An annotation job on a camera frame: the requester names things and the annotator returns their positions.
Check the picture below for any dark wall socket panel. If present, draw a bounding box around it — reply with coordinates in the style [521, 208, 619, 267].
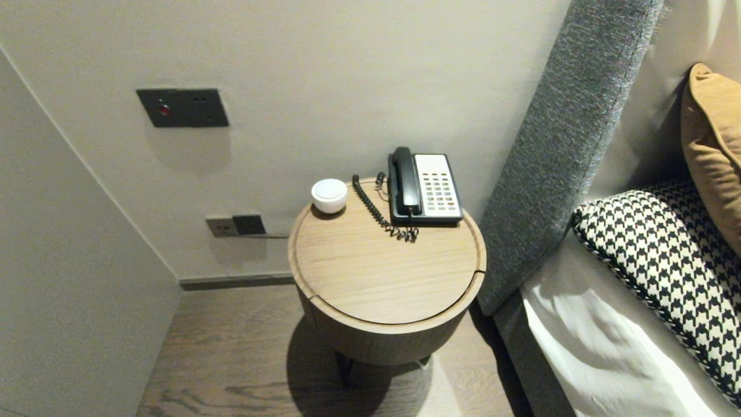
[136, 88, 230, 128]

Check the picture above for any wooden baseboard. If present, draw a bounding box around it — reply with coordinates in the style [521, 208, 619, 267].
[178, 273, 296, 291]

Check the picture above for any beige padded headboard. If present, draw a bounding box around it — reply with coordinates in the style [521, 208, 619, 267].
[585, 0, 741, 203]

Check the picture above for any black coiled telephone cord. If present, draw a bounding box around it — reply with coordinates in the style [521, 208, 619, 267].
[352, 173, 420, 243]

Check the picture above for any round wooden nightstand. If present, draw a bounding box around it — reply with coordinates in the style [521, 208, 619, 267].
[288, 177, 487, 389]

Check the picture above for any black white desk telephone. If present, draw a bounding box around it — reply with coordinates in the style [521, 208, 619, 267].
[387, 153, 464, 226]

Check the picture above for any grey fabric bed base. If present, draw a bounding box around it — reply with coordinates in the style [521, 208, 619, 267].
[492, 290, 574, 417]

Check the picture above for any black white houndstooth pillow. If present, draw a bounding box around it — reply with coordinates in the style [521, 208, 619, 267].
[572, 178, 741, 407]

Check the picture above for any white bed sheet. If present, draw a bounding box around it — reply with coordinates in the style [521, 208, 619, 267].
[520, 231, 741, 417]

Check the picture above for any grey and black wall outlet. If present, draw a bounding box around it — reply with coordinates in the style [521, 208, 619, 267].
[205, 214, 267, 237]

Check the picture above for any grey fabric headboard panel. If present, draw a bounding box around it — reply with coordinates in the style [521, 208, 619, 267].
[476, 0, 665, 316]

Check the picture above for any mustard yellow pillow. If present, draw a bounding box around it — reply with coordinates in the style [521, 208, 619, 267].
[681, 63, 741, 255]

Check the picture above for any black telephone handset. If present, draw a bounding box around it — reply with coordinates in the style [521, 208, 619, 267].
[389, 147, 423, 216]

